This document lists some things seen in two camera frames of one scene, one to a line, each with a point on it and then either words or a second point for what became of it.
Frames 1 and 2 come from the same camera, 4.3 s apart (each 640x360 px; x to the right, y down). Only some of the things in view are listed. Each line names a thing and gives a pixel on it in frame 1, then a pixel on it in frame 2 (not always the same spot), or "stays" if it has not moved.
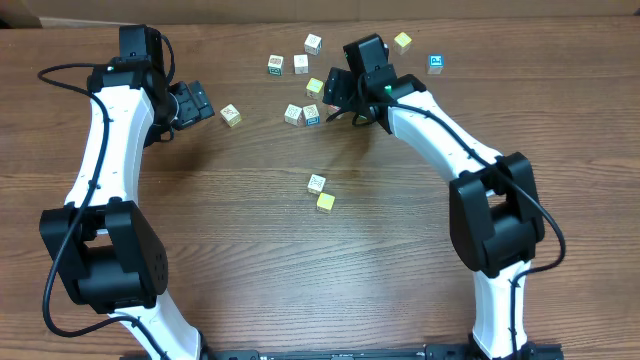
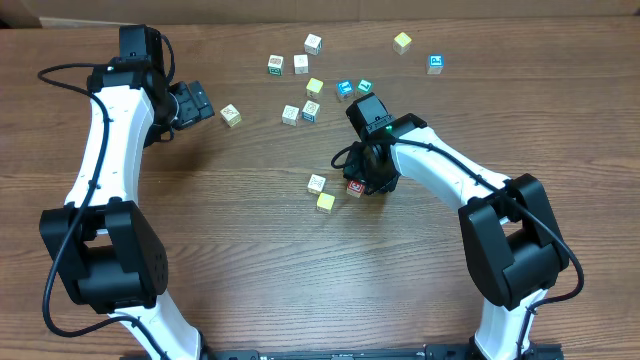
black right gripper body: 338,87 to 365,178
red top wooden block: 331,109 to 355,188
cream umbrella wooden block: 316,184 stays
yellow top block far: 401,43 stays
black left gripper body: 198,101 stays
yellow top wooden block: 325,202 stays
